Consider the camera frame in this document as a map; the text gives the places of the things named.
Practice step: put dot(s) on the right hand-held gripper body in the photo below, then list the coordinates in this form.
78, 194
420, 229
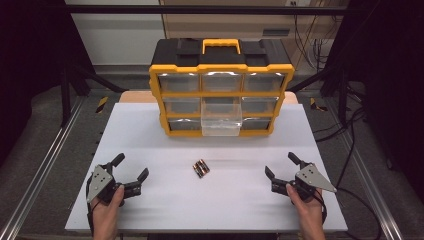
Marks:
313, 178

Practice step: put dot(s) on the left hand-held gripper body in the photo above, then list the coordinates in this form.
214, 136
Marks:
100, 181

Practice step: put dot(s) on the black copper battery pack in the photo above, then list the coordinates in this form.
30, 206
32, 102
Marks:
201, 168

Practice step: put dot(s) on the single clear plastic drawer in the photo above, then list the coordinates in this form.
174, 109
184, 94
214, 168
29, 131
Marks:
221, 117

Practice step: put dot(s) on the person's left hand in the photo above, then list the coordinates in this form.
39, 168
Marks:
106, 215

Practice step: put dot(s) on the person's right hand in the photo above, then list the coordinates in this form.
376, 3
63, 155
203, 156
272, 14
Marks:
308, 213

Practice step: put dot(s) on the yellow black hazard tape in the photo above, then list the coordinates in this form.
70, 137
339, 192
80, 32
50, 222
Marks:
102, 104
316, 105

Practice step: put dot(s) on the black stand leg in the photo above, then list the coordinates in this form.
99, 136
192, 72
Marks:
83, 80
333, 83

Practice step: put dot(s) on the set of clear cabinet bins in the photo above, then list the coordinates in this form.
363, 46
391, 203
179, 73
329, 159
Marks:
178, 82

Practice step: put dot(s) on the black curtain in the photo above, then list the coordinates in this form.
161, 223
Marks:
30, 66
393, 83

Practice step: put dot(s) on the yellow black organizer cabinet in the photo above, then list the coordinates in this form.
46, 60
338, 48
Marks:
180, 51

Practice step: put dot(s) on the wooden cabinet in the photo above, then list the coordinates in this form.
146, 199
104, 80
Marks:
213, 26

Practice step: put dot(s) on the aluminium frame rail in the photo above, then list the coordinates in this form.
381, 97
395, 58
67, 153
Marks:
370, 186
36, 176

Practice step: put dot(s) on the black frame crossbar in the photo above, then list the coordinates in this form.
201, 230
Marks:
133, 9

